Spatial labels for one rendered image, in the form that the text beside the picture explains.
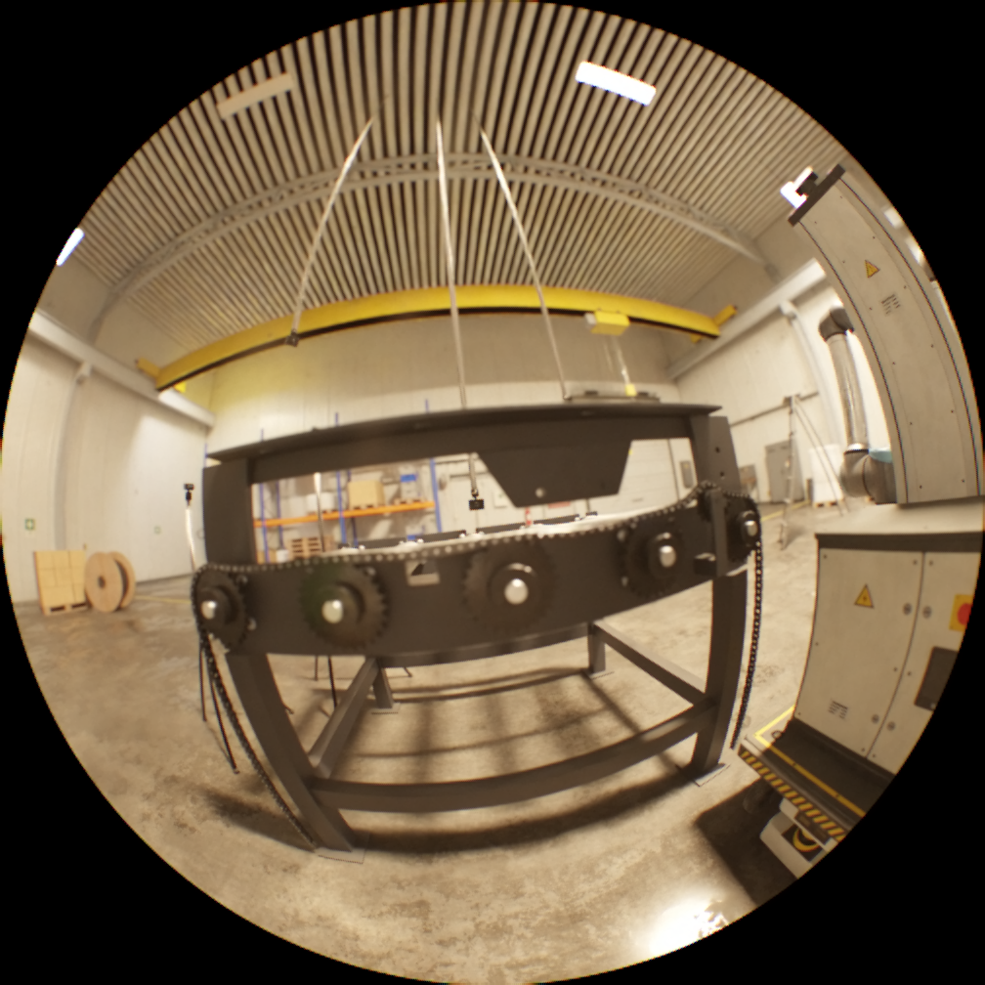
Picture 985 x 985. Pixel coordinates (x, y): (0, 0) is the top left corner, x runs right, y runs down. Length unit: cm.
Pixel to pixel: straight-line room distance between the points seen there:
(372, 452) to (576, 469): 40
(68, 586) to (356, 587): 717
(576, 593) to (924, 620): 72
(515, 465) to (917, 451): 111
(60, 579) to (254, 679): 683
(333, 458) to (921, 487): 146
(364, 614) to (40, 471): 1011
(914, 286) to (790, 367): 1024
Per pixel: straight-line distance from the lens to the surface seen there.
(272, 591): 67
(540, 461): 60
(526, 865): 108
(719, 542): 73
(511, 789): 84
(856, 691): 84
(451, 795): 84
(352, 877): 116
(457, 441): 59
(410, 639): 59
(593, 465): 64
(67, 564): 747
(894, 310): 115
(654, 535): 62
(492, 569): 51
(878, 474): 126
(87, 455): 1095
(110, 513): 1113
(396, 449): 60
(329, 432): 56
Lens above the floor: 98
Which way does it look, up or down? 5 degrees up
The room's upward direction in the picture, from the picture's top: 7 degrees counter-clockwise
